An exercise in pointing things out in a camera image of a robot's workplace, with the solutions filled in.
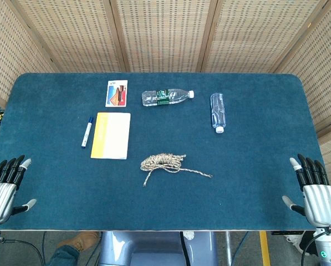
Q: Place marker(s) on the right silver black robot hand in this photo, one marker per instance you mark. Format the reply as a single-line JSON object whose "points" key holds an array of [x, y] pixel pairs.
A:
{"points": [[320, 202]]}

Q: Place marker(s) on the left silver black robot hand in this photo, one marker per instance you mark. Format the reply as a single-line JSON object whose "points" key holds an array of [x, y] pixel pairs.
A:
{"points": [[0, 199]]}

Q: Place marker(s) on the pale blue robot base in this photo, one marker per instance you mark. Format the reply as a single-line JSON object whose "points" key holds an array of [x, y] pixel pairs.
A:
{"points": [[154, 249]]}

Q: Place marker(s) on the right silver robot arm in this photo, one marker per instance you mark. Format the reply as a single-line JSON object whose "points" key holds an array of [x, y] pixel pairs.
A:
{"points": [[327, 249]]}

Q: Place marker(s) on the blue jeans leg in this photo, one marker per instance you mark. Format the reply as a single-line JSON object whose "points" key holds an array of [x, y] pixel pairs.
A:
{"points": [[64, 256]]}

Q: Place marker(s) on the brown leather boot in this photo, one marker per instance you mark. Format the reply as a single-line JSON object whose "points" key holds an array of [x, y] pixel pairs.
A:
{"points": [[79, 241]]}

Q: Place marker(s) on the white blue marker pen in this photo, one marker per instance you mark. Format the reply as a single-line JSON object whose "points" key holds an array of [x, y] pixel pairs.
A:
{"points": [[86, 134]]}

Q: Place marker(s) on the woven bamboo screen panel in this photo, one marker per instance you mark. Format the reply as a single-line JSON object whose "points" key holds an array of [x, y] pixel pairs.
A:
{"points": [[165, 33], [71, 36], [259, 36], [7, 41], [326, 77]]}

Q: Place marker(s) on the yellow white booklet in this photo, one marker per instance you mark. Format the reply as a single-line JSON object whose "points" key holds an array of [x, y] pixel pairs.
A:
{"points": [[112, 135]]}

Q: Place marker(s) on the blue label water bottle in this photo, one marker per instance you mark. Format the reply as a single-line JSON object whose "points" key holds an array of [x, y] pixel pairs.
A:
{"points": [[218, 110]]}

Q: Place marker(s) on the blue carpet table cover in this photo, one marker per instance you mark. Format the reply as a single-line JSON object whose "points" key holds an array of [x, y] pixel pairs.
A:
{"points": [[182, 207]]}

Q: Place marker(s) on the colourful picture card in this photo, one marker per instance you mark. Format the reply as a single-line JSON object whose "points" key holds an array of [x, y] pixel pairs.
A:
{"points": [[116, 94]]}

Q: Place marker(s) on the green label water bottle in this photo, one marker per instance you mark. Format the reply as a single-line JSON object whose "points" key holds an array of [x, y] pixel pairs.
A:
{"points": [[162, 97]]}

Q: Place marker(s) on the black table edge bracket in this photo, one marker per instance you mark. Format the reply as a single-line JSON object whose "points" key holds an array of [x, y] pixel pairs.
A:
{"points": [[287, 233]]}

